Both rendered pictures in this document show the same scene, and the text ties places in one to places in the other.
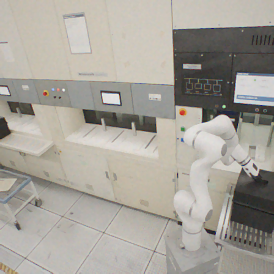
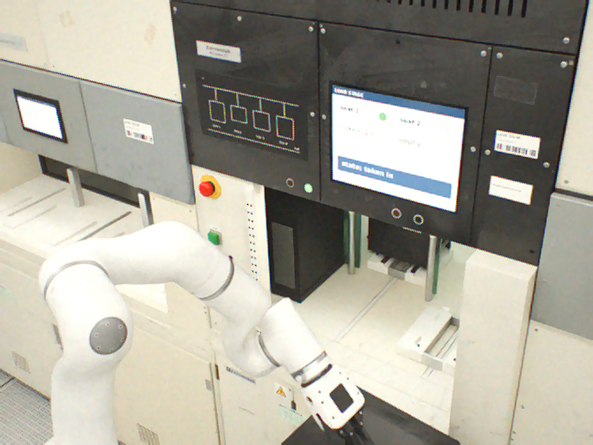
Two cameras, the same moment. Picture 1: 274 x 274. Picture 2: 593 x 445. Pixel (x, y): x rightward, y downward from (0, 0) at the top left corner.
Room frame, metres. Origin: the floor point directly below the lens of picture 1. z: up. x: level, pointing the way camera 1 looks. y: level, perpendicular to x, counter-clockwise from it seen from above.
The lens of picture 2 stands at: (0.12, -0.75, 2.14)
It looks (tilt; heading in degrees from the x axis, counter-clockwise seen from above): 30 degrees down; 6
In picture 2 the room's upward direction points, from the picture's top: 2 degrees counter-clockwise
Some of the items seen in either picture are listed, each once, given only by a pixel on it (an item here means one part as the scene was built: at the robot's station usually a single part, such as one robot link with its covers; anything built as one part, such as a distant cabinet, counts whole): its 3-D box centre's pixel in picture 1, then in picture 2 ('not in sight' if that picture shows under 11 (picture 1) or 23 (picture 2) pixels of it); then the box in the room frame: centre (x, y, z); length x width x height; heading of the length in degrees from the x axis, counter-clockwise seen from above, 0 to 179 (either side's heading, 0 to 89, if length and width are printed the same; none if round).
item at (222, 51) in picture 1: (235, 134); (413, 274); (1.82, -0.92, 0.98); 0.95 x 0.88 x 1.95; 150
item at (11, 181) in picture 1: (1, 184); not in sight; (2.14, 1.65, 0.47); 0.31 x 0.23 x 0.02; 82
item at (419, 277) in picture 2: not in sight; (410, 257); (2.04, -0.93, 0.89); 0.22 x 0.21 x 0.04; 150
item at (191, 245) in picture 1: (191, 235); not in sight; (0.90, -0.27, 0.85); 0.19 x 0.19 x 0.18
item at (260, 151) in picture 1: (252, 151); (447, 339); (1.62, -1.01, 0.89); 0.22 x 0.21 x 0.04; 150
